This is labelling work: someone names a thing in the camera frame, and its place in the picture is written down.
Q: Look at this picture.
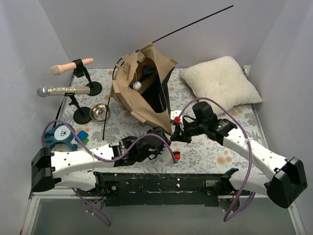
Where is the beige fabric pet tent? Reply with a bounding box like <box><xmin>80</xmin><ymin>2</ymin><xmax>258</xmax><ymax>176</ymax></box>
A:
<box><xmin>110</xmin><ymin>43</ymin><xmax>177</xmax><ymax>135</ymax></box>

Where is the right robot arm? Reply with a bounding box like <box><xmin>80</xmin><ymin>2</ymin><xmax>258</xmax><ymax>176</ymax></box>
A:
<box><xmin>170</xmin><ymin>101</ymin><xmax>308</xmax><ymax>209</ymax></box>

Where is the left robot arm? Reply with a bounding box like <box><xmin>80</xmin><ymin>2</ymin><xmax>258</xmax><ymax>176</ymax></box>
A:
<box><xmin>31</xmin><ymin>127</ymin><xmax>171</xmax><ymax>196</ymax></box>

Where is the stainless steel pet bowl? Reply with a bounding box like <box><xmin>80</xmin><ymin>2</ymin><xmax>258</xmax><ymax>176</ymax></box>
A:
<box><xmin>89</xmin><ymin>103</ymin><xmax>111</xmax><ymax>122</ymax></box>

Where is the cream plush pillow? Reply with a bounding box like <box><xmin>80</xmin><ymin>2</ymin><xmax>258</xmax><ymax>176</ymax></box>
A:
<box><xmin>180</xmin><ymin>56</ymin><xmax>262</xmax><ymax>110</ymax></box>

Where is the white pompom cat toy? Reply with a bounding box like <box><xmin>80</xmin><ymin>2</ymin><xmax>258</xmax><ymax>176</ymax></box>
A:
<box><xmin>133</xmin><ymin>81</ymin><xmax>142</xmax><ymax>91</ymax></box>

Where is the floral patterned table mat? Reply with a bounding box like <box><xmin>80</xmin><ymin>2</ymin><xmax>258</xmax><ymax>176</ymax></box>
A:
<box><xmin>59</xmin><ymin>69</ymin><xmax>266</xmax><ymax>173</ymax></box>

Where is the black round stand base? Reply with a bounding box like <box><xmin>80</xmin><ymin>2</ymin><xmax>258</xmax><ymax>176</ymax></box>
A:
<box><xmin>67</xmin><ymin>94</ymin><xmax>91</xmax><ymax>125</ymax></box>

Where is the rear black microphone stand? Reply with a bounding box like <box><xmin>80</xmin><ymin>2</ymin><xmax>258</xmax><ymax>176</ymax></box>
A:
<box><xmin>72</xmin><ymin>59</ymin><xmax>103</xmax><ymax>96</ymax></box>

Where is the peach toy microphone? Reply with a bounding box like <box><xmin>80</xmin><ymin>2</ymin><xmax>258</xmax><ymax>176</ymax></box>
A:
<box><xmin>50</xmin><ymin>58</ymin><xmax>94</xmax><ymax>75</ymax></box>

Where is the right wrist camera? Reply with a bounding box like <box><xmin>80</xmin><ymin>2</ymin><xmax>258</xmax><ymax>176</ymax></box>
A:
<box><xmin>170</xmin><ymin>110</ymin><xmax>183</xmax><ymax>127</ymax></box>

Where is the black table front frame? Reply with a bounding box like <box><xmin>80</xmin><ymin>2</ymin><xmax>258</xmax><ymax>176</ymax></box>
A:
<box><xmin>66</xmin><ymin>172</ymin><xmax>279</xmax><ymax>206</ymax></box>

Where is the aluminium rail frame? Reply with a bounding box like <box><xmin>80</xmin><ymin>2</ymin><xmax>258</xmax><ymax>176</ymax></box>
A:
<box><xmin>22</xmin><ymin>188</ymin><xmax>305</xmax><ymax>235</ymax></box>

